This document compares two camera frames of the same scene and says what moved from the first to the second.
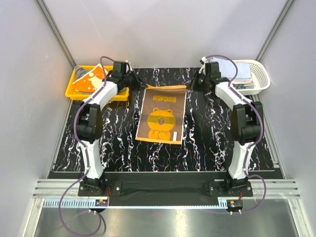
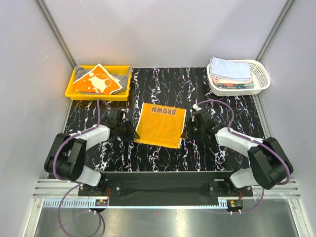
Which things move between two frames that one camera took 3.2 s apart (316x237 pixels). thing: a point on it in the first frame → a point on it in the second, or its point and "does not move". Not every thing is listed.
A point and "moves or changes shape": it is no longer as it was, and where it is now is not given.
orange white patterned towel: (90, 80) does not move
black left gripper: (138, 84) → (131, 134)
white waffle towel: (242, 72) does not move
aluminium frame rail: (277, 188) does not move
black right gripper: (193, 85) → (190, 122)
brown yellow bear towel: (161, 114) moves or changes shape
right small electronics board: (234, 205) does not move
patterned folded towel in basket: (237, 86) does not move
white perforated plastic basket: (259, 75) does not move
